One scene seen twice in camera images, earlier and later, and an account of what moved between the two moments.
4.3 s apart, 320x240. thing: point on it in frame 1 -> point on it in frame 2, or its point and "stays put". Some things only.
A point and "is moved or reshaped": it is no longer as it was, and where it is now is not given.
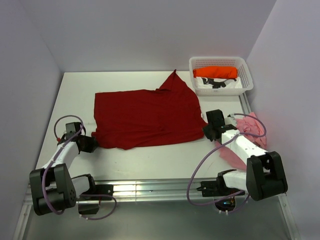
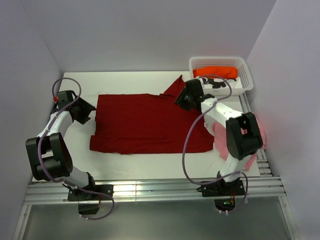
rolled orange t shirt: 216,72 stays put
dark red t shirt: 126,119 is moved or reshaped
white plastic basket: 220,76 stays put
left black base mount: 90,208 stays put
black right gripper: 206,130 -> 180,100
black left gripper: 93,144 -> 87,108
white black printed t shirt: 203,82 stays put
